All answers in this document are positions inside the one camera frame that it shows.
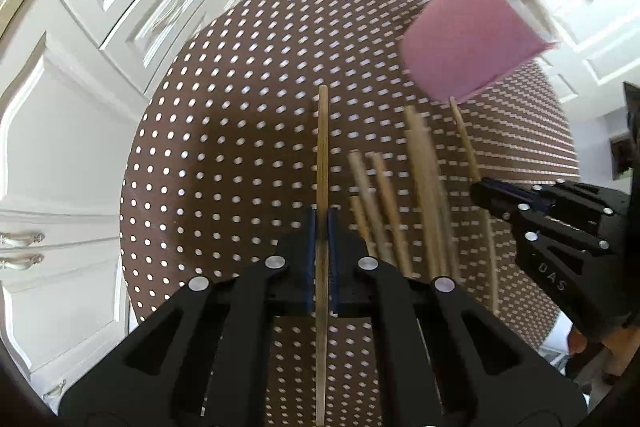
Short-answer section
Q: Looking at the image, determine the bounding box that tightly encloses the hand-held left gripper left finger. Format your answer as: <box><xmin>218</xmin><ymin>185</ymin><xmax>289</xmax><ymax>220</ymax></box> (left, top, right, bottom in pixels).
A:
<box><xmin>59</xmin><ymin>207</ymin><xmax>321</xmax><ymax>427</ymax></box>

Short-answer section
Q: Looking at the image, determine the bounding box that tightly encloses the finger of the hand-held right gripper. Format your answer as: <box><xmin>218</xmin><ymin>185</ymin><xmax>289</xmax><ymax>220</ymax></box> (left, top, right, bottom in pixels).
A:
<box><xmin>470</xmin><ymin>186</ymin><xmax>634</xmax><ymax>344</ymax></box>
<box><xmin>480</xmin><ymin>178</ymin><xmax>633</xmax><ymax>259</ymax></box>

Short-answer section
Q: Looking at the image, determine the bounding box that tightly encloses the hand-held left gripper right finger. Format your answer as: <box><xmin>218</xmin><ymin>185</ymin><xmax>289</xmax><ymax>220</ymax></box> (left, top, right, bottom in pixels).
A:
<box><xmin>327</xmin><ymin>207</ymin><xmax>588</xmax><ymax>427</ymax></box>

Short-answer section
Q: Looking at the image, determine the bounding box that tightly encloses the single wooden chopstick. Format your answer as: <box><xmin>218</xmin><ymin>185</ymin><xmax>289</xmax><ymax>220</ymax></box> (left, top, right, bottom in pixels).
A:
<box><xmin>314</xmin><ymin>84</ymin><xmax>331</xmax><ymax>427</ymax></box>

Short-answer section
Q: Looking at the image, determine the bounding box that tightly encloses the bunch of wooden chopsticks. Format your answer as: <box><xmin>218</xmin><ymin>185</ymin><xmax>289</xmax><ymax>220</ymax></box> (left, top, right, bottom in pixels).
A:
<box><xmin>347</xmin><ymin>106</ymin><xmax>461</xmax><ymax>280</ymax></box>

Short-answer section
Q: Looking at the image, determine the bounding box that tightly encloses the pink cup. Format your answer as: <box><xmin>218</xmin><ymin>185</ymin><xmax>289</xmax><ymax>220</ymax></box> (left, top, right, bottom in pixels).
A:
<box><xmin>398</xmin><ymin>0</ymin><xmax>561</xmax><ymax>104</ymax></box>

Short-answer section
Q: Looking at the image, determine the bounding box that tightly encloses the person's right hand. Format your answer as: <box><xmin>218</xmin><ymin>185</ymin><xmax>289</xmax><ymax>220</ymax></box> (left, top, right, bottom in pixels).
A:
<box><xmin>566</xmin><ymin>324</ymin><xmax>631</xmax><ymax>383</ymax></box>

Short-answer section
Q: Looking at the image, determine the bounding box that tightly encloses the white door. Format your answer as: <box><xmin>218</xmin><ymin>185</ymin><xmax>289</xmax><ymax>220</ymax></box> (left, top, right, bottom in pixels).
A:
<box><xmin>500</xmin><ymin>0</ymin><xmax>640</xmax><ymax>122</ymax></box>

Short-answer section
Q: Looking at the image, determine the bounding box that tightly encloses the brown dotted tablecloth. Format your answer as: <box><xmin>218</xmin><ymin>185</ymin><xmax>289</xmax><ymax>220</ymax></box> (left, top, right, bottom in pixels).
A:
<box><xmin>119</xmin><ymin>0</ymin><xmax>581</xmax><ymax>427</ymax></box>

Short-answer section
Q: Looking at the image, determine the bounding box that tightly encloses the white kitchen cabinet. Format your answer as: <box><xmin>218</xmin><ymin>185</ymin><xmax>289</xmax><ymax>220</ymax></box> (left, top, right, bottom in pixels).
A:
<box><xmin>0</xmin><ymin>0</ymin><xmax>271</xmax><ymax>408</ymax></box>

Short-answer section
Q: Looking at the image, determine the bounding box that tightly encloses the silver cabinet handle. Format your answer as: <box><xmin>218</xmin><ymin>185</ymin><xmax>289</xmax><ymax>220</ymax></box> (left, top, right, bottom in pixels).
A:
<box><xmin>0</xmin><ymin>253</ymin><xmax>45</xmax><ymax>271</ymax></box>
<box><xmin>0</xmin><ymin>232</ymin><xmax>46</xmax><ymax>246</ymax></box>
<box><xmin>42</xmin><ymin>378</ymin><xmax>69</xmax><ymax>401</ymax></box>

